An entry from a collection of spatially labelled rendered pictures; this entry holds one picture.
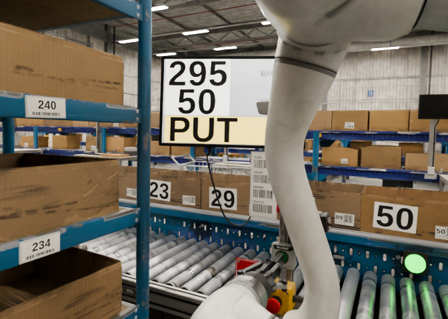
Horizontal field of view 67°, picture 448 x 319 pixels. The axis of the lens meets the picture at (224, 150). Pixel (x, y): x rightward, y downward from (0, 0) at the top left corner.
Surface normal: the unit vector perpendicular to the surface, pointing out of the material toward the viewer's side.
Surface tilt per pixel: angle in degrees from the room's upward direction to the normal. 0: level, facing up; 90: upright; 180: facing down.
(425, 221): 91
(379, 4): 139
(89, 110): 90
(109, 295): 90
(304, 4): 160
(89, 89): 91
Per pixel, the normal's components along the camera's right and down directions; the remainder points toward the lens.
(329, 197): -0.44, 0.04
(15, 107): 0.90, 0.04
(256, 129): -0.11, -0.02
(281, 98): -0.67, 0.13
